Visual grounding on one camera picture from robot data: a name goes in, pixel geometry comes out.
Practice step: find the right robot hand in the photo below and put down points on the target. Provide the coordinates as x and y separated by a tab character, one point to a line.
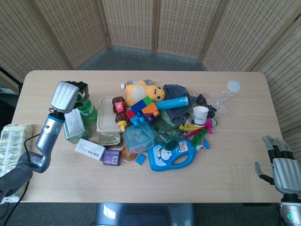
285	174

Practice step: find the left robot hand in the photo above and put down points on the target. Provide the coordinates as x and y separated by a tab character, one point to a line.
64	96

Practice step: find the green plastic bottle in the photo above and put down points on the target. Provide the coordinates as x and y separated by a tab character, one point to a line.
88	109

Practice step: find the dark robot base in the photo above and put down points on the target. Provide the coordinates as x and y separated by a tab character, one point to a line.
143	215

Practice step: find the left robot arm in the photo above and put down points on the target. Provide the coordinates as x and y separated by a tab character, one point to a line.
45	139

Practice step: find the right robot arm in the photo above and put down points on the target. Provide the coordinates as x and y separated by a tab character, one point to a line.
290	212

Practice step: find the honey bottle with yellow cap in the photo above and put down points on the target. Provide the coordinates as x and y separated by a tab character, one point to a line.
119	108

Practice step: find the dark green plastic jar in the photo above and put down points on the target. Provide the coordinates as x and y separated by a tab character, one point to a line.
168	136

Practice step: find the blue Doraemon detergent bottle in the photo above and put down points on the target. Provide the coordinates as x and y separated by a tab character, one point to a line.
164	156

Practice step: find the green cardboard box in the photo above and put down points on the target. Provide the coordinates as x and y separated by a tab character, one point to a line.
74	123

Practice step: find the beige lidded lunch box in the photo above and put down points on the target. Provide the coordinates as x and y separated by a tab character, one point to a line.
105	117

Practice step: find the black stand leg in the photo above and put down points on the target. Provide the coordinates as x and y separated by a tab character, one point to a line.
9	76

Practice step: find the white cardboard box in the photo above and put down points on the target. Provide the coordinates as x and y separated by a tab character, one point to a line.
90	149

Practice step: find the gold and black tin can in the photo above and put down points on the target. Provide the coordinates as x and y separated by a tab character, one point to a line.
110	140

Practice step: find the pale noodle packet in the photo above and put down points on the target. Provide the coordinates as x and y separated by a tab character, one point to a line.
14	146

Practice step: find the yellow plush toy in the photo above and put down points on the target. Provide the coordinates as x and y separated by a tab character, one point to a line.
138	91

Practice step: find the purple small box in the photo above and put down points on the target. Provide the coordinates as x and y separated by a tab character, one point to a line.
111	157

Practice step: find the multicolour toy block assembly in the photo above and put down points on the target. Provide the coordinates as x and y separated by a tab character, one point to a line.
141	109

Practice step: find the clear container with blue lid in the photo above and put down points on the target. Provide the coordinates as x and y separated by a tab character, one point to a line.
138	139

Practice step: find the colourful feather shuttlecock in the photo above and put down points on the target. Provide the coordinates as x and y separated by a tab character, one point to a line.
200	137

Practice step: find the small black object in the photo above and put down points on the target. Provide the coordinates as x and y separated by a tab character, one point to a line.
212	111
201	99

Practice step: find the woven folding screen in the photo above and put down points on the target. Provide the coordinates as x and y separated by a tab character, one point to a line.
129	23

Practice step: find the blue and white eraser block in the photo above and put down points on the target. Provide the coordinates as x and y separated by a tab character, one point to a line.
140	159

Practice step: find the clear crumpled plastic bag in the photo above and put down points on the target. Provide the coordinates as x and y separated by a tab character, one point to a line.
219	100

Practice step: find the white paper cup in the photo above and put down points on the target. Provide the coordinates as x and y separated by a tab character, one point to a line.
200	116

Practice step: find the blue cylindrical tube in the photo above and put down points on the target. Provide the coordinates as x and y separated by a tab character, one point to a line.
172	102

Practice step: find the grey cloth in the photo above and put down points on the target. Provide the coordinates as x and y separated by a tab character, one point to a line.
176	91

